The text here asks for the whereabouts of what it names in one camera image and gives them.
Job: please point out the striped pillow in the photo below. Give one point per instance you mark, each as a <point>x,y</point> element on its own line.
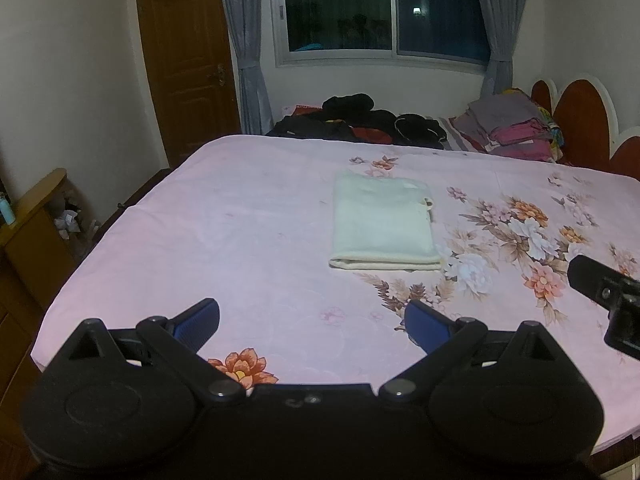
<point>457,137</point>

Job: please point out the wooden cabinet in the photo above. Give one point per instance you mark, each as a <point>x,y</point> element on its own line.
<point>30,260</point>

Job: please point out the red and white headboard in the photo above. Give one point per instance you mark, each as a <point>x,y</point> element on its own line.
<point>585,120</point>

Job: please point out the crumpled white paper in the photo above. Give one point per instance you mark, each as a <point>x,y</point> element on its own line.
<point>67,220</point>

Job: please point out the brown wooden door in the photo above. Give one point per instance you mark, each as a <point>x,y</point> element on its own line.
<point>185,60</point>

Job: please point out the white knit sweater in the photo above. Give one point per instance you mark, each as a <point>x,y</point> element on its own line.
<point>380,225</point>

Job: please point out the stack of folded clothes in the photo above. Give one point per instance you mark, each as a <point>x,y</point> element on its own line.
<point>505,115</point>

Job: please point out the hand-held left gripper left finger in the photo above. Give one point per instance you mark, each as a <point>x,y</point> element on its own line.
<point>197,322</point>

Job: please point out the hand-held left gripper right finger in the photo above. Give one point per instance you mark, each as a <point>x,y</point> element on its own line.
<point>425,325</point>

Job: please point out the sliding glass window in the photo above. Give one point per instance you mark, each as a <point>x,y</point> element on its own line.
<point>340,5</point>

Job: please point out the pink floral bedsheet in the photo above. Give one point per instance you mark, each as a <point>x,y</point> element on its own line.
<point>225,240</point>

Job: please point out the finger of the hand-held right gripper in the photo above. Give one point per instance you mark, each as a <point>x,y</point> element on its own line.
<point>585,270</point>

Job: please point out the pile of dark clothes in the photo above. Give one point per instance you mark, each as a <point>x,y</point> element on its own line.
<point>350,105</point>

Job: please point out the grey curtain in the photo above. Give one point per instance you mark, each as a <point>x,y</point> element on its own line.
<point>245,35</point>
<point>502,20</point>

